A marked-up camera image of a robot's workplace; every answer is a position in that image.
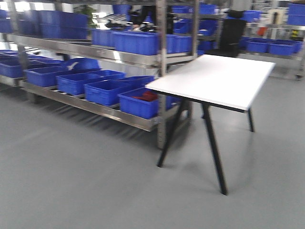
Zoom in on blue crate with red item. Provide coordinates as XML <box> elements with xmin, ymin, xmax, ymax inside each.
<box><xmin>118</xmin><ymin>87</ymin><xmax>159</xmax><ymax>119</ymax></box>

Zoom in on steel roller shelf rack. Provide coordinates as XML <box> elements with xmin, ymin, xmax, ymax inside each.
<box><xmin>0</xmin><ymin>0</ymin><xmax>200</xmax><ymax>149</ymax></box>

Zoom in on white table black legs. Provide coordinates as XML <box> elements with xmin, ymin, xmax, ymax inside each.
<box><xmin>146</xmin><ymin>54</ymin><xmax>275</xmax><ymax>195</ymax></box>

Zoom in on black office chair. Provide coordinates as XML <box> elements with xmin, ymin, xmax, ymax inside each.
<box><xmin>206</xmin><ymin>10</ymin><xmax>247</xmax><ymax>58</ymax></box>

